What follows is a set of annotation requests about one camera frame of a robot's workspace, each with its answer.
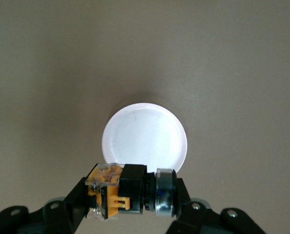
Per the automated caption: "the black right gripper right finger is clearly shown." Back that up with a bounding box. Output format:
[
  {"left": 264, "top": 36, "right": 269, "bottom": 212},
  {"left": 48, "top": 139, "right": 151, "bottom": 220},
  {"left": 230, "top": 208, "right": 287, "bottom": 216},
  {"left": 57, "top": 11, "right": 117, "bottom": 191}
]
[{"left": 166, "top": 179, "right": 267, "bottom": 234}]

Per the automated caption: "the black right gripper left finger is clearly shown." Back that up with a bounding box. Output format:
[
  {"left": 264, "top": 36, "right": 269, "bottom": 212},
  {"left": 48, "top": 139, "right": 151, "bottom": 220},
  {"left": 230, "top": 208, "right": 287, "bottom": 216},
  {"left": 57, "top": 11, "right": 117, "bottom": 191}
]
[{"left": 0, "top": 177, "right": 97, "bottom": 234}]

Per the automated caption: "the orange push-button switch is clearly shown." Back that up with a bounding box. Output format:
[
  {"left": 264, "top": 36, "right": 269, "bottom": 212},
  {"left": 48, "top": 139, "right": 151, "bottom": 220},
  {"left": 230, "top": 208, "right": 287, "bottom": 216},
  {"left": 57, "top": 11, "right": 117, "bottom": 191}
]
[{"left": 85, "top": 162, "right": 178, "bottom": 220}]

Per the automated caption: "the white round plate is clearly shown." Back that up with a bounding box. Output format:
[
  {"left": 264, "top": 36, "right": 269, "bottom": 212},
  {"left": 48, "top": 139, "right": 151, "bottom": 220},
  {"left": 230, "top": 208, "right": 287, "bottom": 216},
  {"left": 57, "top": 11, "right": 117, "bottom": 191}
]
[{"left": 102, "top": 102, "right": 188, "bottom": 176}]

